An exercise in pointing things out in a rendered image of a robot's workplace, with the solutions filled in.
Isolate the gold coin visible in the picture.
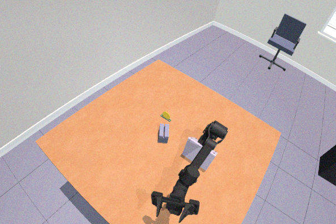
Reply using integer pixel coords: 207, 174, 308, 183
163, 111, 170, 119

